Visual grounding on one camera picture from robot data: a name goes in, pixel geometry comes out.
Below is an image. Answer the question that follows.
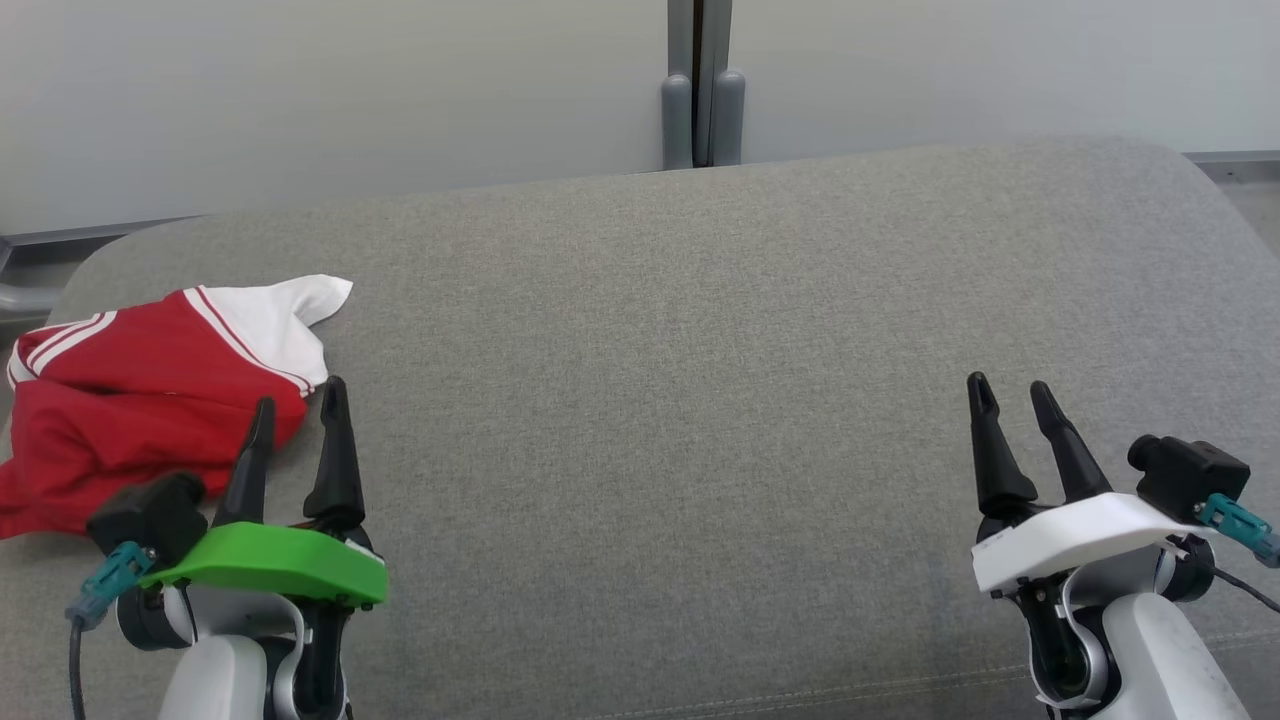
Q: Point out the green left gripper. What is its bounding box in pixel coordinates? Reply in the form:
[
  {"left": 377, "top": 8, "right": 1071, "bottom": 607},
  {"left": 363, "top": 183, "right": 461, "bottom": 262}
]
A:
[{"left": 140, "top": 376, "right": 389, "bottom": 609}]

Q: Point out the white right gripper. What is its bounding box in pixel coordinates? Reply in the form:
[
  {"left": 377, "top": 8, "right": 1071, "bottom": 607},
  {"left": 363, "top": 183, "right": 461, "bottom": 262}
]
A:
[{"left": 966, "top": 372, "right": 1216, "bottom": 596}]

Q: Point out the red shorts white stripe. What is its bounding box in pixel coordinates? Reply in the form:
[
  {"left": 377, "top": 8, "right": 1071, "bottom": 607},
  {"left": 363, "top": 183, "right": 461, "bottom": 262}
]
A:
[{"left": 0, "top": 378, "right": 309, "bottom": 541}]

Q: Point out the grey baseboard strip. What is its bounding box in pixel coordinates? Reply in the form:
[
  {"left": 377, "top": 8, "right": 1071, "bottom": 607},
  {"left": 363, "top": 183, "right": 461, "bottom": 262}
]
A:
[
  {"left": 0, "top": 215, "right": 201, "bottom": 251},
  {"left": 1185, "top": 150, "right": 1280, "bottom": 183}
]

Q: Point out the grey fabric sofa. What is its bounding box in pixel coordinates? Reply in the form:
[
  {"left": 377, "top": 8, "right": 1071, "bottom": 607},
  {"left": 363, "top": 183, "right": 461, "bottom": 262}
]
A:
[{"left": 0, "top": 135, "right": 1280, "bottom": 720}]

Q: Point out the teal plug right arm cable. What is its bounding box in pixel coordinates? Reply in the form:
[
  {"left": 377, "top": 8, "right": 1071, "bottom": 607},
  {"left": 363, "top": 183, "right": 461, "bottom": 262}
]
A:
[{"left": 1165, "top": 495, "right": 1280, "bottom": 613}]

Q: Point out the teal plug arm cable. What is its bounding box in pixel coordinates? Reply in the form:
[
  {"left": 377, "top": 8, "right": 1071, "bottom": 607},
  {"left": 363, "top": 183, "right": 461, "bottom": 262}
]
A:
[
  {"left": 1165, "top": 495, "right": 1280, "bottom": 613},
  {"left": 66, "top": 542, "right": 156, "bottom": 720}
]

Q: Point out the teal plug left arm cable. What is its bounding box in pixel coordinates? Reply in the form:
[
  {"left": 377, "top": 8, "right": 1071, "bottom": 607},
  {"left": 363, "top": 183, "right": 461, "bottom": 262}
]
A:
[{"left": 66, "top": 542, "right": 156, "bottom": 720}]

